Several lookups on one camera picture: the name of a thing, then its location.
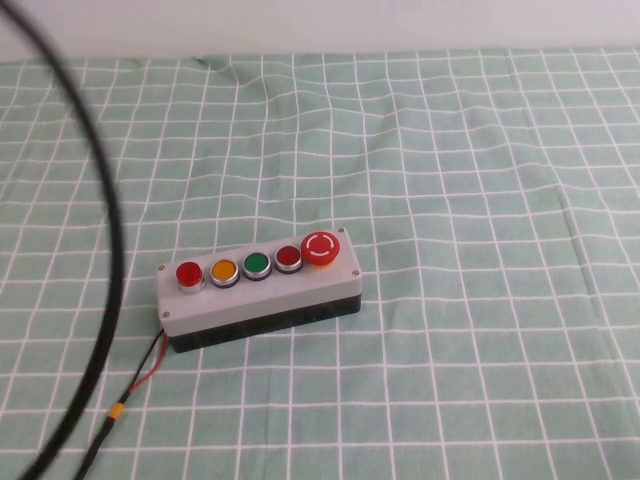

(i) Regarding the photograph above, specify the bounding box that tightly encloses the red emergency stop mushroom button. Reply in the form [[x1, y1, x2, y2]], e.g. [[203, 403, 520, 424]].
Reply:
[[300, 231, 342, 270]]

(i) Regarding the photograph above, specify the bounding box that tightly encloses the dark red push button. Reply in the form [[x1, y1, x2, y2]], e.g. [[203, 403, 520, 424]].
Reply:
[[273, 245, 304, 275]]

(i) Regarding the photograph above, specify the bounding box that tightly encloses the green push button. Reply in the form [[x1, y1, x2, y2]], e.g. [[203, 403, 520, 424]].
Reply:
[[242, 252, 273, 282]]

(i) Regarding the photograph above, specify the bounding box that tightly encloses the grey black button control box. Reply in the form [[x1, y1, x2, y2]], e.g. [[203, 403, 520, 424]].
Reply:
[[155, 227, 363, 355]]

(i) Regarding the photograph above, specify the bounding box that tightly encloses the yellow push button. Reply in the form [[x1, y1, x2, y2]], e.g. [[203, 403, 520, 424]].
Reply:
[[208, 258, 239, 290]]

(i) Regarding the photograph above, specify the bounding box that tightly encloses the red indicator lamp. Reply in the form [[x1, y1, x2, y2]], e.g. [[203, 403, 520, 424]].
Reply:
[[175, 261, 207, 296]]

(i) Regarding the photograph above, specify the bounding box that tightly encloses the green white checked tablecloth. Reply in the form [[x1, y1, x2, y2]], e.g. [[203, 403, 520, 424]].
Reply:
[[0, 47, 640, 480]]

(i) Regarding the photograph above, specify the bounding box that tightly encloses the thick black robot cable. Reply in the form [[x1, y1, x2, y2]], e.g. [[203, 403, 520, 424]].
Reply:
[[0, 0, 127, 480]]

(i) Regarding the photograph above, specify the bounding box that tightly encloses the thin red wire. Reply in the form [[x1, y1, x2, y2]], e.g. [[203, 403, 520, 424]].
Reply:
[[121, 333, 170, 403]]

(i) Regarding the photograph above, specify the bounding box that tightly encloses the thin black wire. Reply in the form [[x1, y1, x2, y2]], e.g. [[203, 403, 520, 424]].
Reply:
[[117, 328, 167, 404]]

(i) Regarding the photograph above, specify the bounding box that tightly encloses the black sheathed power cable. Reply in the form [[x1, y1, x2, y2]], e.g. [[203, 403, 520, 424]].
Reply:
[[72, 416, 114, 480]]

